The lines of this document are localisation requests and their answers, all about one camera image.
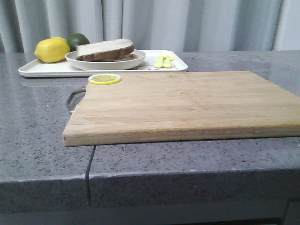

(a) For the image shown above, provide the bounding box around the yellow utensil left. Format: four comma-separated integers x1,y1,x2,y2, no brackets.
154,55,165,68

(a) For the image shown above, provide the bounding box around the bottom bread slice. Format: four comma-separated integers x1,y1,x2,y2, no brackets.
98,53,138,62

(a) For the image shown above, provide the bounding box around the white rectangular tray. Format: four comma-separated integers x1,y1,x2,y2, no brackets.
18,50,188,78

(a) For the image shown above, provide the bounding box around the lemon slice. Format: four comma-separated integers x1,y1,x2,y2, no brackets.
88,74,121,85

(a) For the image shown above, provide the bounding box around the yellow utensil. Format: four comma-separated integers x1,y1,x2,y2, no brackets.
163,55,174,68
154,55,165,68

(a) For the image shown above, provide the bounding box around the green lime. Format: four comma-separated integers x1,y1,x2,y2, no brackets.
67,33,90,52

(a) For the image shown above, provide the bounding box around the white round plate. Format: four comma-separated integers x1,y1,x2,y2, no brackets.
65,50,146,70

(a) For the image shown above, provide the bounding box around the yellow utensil right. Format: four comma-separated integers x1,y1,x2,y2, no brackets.
163,55,174,68

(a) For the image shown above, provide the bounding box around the grey curtain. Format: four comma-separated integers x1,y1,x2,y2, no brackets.
0,0,300,53

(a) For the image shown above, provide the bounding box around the wooden cutting board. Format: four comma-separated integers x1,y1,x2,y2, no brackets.
63,71,300,147

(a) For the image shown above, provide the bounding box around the yellow lemon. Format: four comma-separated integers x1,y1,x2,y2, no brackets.
34,37,70,63

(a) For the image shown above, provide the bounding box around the white bread slice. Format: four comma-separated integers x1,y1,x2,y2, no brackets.
75,38,135,61

